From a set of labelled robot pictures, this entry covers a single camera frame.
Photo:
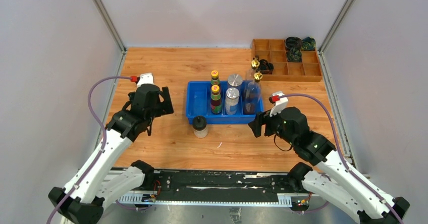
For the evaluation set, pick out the silver lid powder jar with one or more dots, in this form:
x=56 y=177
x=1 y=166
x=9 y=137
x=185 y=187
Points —
x=235 y=81

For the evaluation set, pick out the glass oil bottle gold spout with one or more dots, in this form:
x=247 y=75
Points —
x=254 y=66

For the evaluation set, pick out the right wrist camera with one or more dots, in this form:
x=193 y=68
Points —
x=279 y=101

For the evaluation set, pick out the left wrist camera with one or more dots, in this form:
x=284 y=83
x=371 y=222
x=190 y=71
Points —
x=146 y=78

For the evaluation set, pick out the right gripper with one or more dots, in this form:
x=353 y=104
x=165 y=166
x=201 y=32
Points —
x=260 y=119

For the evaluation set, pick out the wooden compartment tray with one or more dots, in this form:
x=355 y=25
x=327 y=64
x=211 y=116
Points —
x=292 y=59

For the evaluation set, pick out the sauce bottle yellow cap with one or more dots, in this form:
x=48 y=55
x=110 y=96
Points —
x=216 y=103
x=215 y=78

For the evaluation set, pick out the black lid seasoning jar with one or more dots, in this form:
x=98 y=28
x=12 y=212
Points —
x=199 y=125

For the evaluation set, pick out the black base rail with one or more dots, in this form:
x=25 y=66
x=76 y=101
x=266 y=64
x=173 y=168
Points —
x=221 y=188

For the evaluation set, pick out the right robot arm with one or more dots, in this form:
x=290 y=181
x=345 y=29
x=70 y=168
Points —
x=324 y=172

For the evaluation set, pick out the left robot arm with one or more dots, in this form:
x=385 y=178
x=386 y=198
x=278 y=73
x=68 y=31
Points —
x=86 y=196

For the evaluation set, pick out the blue plastic divided bin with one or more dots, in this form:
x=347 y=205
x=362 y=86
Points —
x=198 y=104

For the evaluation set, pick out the blue label shaker jar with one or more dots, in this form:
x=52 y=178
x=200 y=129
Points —
x=231 y=102

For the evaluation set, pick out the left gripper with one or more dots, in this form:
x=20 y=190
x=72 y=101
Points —
x=165 y=107

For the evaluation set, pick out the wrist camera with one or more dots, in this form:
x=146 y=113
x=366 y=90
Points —
x=146 y=78
x=279 y=101

